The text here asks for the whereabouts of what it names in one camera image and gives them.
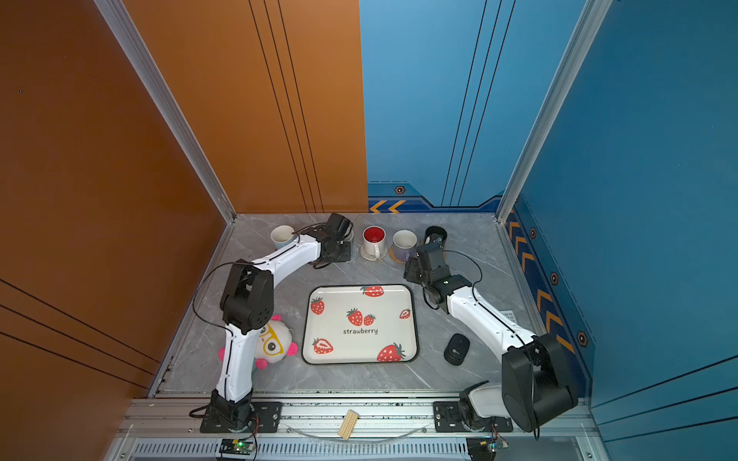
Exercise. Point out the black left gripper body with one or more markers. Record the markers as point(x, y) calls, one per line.
point(342, 253)

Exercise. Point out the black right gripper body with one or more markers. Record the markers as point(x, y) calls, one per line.
point(414, 272)

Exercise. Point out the purple mug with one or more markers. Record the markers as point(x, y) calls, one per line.
point(405, 239)

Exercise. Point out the black mug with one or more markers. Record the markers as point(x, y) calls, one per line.
point(435, 234)

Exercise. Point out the red inside white mug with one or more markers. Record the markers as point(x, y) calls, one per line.
point(374, 235)

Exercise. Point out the light blue mug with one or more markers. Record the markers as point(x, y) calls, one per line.
point(282, 235)

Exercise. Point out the tan rattan round coaster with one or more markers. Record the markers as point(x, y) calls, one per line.
point(400, 255)

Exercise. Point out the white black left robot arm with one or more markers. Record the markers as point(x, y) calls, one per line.
point(247, 304)

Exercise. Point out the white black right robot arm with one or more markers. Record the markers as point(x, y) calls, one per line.
point(537, 384)

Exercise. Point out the white strawberry serving tray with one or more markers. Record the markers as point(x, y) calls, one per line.
point(360, 324)

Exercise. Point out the black computer mouse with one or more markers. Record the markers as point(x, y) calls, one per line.
point(457, 349)

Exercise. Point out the white calculator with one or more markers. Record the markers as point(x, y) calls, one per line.
point(509, 314)

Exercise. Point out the colourful plush toy with glasses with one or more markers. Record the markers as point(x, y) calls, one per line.
point(274, 344)

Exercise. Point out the small wooden block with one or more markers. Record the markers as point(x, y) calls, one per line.
point(348, 425)

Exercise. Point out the green circuit board right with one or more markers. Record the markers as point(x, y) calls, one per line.
point(485, 449)

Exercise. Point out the green circuit board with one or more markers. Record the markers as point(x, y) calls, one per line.
point(485, 449)
point(237, 449)

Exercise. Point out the green circuit board left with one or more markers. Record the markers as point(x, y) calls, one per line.
point(237, 449)

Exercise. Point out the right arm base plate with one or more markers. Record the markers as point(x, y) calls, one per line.
point(458, 416)

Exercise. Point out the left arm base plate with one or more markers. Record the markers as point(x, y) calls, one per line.
point(258, 417)

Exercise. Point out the aluminium corner post right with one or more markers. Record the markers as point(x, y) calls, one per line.
point(588, 26)

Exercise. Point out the aluminium corner post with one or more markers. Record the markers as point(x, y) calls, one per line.
point(588, 26)
point(133, 45)

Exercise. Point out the aluminium corner post left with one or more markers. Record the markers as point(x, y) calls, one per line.
point(133, 45)

